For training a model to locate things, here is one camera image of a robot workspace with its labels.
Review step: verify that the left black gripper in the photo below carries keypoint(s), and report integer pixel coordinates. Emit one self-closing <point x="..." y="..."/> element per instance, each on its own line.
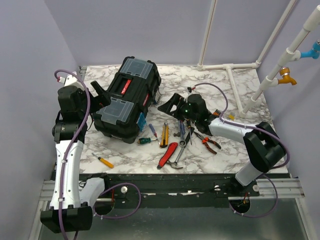
<point x="104" y="96"/>

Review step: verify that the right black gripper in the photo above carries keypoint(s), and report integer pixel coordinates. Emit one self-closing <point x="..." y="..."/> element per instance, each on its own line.
<point x="176" y="100"/>

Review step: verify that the black plastic toolbox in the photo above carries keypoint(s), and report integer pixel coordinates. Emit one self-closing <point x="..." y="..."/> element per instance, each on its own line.
<point x="132" y="91"/>

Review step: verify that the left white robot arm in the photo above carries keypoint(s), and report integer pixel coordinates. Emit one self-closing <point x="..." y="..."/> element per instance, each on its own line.
<point x="71" y="207"/>

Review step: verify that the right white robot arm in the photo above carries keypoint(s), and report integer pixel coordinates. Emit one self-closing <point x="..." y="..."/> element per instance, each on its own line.
<point x="262" y="144"/>

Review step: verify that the yellow utility knife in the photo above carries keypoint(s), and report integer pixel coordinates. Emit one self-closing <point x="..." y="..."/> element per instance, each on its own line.
<point x="164" y="136"/>

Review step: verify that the ratchet wrench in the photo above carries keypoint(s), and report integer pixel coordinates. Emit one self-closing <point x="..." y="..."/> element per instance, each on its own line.
<point x="184" y="140"/>

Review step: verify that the orange black pliers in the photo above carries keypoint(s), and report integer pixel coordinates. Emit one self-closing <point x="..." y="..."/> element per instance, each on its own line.
<point x="206" y="141"/>

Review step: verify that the green stubby screwdriver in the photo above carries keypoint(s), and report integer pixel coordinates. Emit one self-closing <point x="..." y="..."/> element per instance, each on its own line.
<point x="146" y="140"/>

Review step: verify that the steel claw hammer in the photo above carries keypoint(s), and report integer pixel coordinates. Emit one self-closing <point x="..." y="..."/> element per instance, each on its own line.
<point x="174" y="164"/>

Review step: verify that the orange pipe tap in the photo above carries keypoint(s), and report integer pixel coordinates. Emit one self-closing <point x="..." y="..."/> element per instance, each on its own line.
<point x="285" y="77"/>

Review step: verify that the blue pipe fitting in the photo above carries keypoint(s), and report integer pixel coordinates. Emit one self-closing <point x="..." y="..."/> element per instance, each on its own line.
<point x="313" y="53"/>

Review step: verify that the black yellow wire stripper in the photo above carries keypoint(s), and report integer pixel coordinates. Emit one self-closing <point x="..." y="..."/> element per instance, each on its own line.
<point x="190" y="115"/>

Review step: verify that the blue clear-handled screwdriver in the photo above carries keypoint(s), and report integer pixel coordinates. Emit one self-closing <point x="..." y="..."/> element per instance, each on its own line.
<point x="153" y="130"/>

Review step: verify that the orange handled screwdriver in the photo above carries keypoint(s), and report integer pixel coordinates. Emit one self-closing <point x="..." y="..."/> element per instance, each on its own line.
<point x="105" y="162"/>

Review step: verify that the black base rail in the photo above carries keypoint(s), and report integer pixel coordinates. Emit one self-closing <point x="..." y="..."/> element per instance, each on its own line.
<point x="161" y="182"/>

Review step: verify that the aluminium frame rail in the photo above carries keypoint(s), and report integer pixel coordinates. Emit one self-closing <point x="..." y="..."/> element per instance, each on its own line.
<point x="281" y="188"/>

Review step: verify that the white pvc pipe frame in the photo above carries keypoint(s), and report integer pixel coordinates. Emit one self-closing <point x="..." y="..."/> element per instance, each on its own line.
<point x="290" y="54"/>

